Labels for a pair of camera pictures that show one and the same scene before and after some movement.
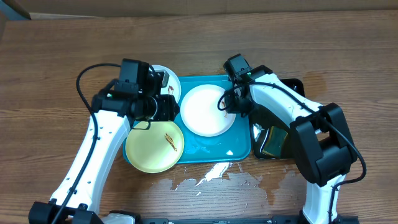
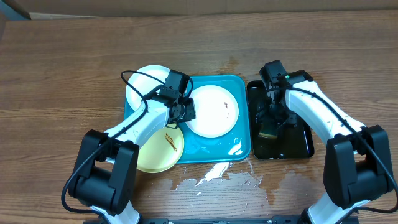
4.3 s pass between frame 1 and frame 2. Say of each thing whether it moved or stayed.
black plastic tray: stayed
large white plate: stayed
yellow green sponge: moved
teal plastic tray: stayed
